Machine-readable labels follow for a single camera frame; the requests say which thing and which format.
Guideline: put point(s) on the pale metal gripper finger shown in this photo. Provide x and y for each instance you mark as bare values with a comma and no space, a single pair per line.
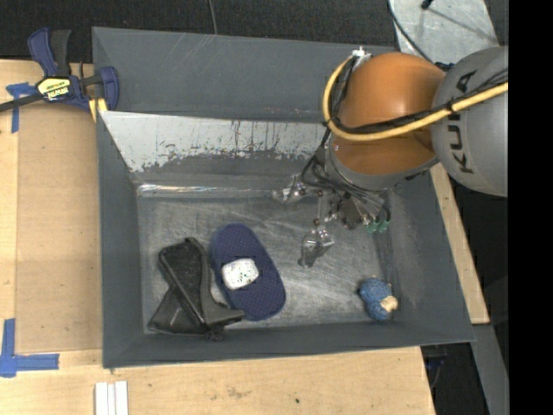
314,247
290,193

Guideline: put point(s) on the white speckled block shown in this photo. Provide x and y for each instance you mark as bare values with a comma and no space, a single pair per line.
240,273

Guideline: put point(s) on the grey metal bin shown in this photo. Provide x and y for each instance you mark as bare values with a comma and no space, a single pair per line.
173,80

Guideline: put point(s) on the dark blue oval slipper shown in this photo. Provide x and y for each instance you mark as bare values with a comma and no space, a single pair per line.
255,301

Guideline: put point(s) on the blue toy animal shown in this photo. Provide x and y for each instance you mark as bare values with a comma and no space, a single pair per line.
375,294

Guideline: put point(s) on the black plastic stapler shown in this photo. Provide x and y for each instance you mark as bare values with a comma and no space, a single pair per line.
186,275

